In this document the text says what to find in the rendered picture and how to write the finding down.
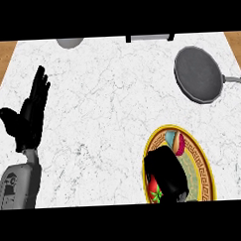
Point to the red tomato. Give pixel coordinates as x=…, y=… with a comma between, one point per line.
x=154, y=192

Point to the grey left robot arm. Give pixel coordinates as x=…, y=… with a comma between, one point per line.
x=19, y=183

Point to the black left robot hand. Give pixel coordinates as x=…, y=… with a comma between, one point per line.
x=29, y=113

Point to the grey frying pan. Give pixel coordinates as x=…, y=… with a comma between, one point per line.
x=198, y=74

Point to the yellow rimmed patterned plate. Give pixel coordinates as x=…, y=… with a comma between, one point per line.
x=198, y=162

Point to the grey round object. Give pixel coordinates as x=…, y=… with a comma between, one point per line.
x=70, y=43

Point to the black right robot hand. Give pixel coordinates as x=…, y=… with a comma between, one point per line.
x=167, y=173

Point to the grey black framed appliance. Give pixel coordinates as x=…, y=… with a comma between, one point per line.
x=150, y=37

